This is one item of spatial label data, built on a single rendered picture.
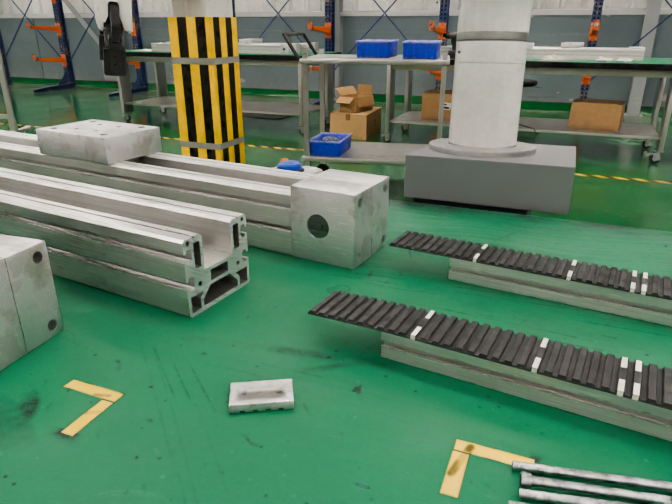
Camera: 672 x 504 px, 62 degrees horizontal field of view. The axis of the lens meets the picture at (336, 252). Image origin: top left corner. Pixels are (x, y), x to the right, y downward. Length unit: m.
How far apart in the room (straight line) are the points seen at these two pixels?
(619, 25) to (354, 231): 7.51
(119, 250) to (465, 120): 0.63
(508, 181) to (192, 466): 0.69
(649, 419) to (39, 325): 0.52
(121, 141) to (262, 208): 0.28
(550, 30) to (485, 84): 7.09
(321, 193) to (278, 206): 0.08
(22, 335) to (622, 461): 0.50
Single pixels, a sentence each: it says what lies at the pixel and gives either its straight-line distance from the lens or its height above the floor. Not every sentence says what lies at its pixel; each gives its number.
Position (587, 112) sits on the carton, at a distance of 5.37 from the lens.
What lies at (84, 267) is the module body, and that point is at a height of 0.80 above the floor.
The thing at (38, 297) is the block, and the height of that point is 0.83.
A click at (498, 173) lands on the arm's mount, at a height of 0.84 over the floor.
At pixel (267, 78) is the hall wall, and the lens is 9.28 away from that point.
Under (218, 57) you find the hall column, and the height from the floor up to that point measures 0.86.
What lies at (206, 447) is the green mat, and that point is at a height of 0.78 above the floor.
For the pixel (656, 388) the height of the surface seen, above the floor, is 0.81.
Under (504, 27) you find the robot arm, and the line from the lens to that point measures 1.01.
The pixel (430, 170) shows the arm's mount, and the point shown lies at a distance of 0.97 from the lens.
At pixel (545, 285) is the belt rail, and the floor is 0.79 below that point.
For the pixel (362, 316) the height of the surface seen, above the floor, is 0.81.
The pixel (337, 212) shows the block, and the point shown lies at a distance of 0.67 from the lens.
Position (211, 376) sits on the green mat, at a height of 0.78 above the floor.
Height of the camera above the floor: 1.06
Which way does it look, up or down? 22 degrees down
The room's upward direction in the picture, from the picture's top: straight up
